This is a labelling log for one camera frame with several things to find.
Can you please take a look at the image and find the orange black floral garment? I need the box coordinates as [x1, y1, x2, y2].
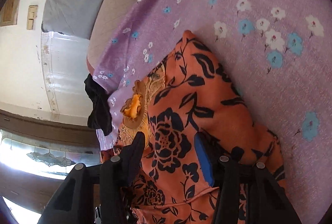
[111, 31, 298, 223]

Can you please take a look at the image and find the black crumpled garment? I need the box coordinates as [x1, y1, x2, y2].
[84, 74, 112, 136]

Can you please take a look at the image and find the purple floral bedsheet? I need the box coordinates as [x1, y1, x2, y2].
[93, 0, 331, 223]

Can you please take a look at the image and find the dark wooden window frame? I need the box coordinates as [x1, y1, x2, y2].
[1, 110, 100, 148]

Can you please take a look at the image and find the wall switch panel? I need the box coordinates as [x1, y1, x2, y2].
[26, 5, 38, 30]

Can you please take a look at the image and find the wooden framed wall niche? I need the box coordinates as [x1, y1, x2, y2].
[1, 0, 20, 27]

